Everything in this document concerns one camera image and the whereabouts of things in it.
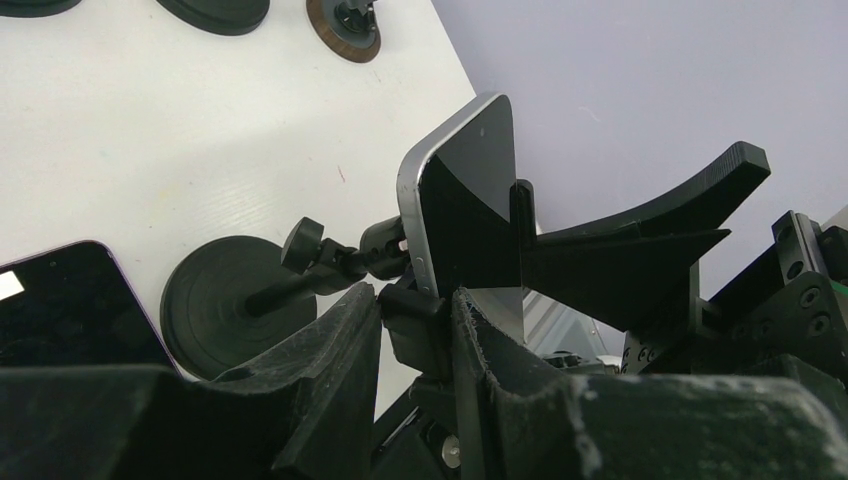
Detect grey smartphone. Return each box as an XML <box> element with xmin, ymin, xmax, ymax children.
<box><xmin>396</xmin><ymin>92</ymin><xmax>525</xmax><ymax>343</ymax></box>

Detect black round-base stand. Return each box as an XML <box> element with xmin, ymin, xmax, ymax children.
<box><xmin>157</xmin><ymin>0</ymin><xmax>270</xmax><ymax>36</ymax></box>
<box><xmin>160</xmin><ymin>217</ymin><xmax>451</xmax><ymax>381</ymax></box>
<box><xmin>0</xmin><ymin>0</ymin><xmax>81</xmax><ymax>18</ymax></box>

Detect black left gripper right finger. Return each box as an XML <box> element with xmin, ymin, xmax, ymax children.
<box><xmin>452</xmin><ymin>290</ymin><xmax>847</xmax><ymax>479</ymax></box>

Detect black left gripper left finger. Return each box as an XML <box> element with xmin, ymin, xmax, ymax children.
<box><xmin>1</xmin><ymin>283</ymin><xmax>381</xmax><ymax>479</ymax></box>

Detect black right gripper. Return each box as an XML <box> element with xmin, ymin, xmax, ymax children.
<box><xmin>510</xmin><ymin>141</ymin><xmax>847</xmax><ymax>383</ymax></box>

